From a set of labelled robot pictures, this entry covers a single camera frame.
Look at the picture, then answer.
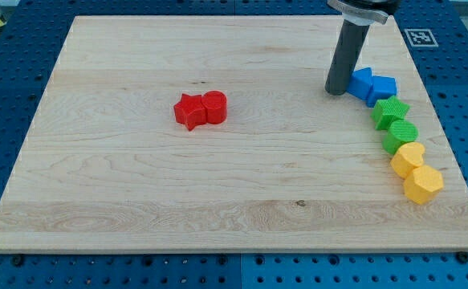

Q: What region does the yellow hexagon block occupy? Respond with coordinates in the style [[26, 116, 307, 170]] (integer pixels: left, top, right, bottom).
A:
[[403, 165, 444, 205]]

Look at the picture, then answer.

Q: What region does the blue cube block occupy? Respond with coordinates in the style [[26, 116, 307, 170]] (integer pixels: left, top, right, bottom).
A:
[[366, 75, 397, 108]]

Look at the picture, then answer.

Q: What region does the green cylinder block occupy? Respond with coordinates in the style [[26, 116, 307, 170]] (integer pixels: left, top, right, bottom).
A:
[[382, 120, 418, 154]]

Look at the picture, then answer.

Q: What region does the light wooden board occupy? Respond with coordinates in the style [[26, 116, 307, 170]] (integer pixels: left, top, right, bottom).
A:
[[0, 15, 468, 254]]

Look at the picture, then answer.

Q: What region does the red cylinder block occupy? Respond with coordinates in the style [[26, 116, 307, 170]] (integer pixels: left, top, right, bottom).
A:
[[201, 91, 227, 124]]

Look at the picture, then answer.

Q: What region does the red star block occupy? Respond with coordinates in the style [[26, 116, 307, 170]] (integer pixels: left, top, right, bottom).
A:
[[173, 93, 207, 131]]

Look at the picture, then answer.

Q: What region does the white fiducial marker tag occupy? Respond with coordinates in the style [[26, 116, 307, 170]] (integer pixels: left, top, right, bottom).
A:
[[405, 28, 438, 47]]

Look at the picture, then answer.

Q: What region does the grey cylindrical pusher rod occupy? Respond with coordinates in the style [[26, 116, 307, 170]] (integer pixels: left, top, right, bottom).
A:
[[324, 20, 369, 96]]

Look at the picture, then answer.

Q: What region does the green star block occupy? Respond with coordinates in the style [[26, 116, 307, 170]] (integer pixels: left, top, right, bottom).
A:
[[371, 96, 410, 130]]

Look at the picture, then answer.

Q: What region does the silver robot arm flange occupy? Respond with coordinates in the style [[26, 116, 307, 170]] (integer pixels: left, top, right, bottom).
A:
[[327, 0, 401, 26]]

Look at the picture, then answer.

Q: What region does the yellow heart block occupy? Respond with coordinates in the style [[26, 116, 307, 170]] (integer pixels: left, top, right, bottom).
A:
[[390, 142, 425, 179]]

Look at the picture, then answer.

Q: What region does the blue pentagon block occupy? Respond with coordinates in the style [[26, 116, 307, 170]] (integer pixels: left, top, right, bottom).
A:
[[346, 67, 372, 100]]

